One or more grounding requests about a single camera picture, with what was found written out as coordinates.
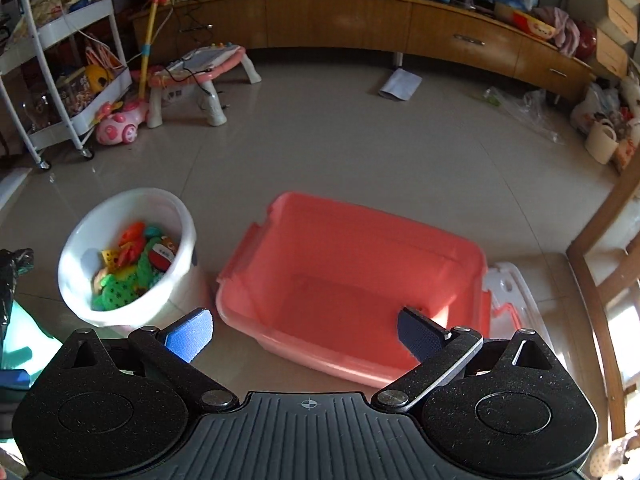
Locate green turtle toy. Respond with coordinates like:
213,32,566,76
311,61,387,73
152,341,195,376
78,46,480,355
91,270,139,311

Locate pink storage box lid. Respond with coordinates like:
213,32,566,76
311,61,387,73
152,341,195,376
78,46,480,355
483,262,553,348

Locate white plastic bucket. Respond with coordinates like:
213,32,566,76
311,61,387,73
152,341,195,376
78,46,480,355
58,188,213,335

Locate orange crab toy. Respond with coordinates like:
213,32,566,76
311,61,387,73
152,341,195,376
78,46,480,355
117,221,146,269

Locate pink plastic storage box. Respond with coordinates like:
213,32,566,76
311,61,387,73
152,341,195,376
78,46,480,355
216,192,490,388

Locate black plastic bag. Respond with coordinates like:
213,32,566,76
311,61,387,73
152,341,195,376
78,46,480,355
0,248,34,340

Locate pink toy car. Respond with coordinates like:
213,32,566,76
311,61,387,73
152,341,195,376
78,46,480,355
94,99,149,146

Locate clear plastic bag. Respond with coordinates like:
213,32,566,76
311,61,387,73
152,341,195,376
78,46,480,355
483,87,564,145

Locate beige small basket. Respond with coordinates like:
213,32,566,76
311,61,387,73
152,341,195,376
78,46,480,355
585,119,618,165

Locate white paper on floor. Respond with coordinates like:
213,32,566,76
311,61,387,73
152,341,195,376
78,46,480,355
378,68,423,101

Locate pink kids drawing table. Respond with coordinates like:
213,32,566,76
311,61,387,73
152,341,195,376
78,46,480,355
146,44,262,128

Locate white rolling cart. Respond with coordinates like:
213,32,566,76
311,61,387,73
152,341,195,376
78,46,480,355
1,0,132,171

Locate wooden tv cabinet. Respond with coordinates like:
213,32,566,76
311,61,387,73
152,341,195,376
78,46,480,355
151,0,594,102

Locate yellow toy microphone stand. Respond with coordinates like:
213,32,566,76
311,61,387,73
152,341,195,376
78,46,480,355
138,0,168,101

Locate red bear keychain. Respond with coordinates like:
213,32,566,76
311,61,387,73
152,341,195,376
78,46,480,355
148,236,178,272

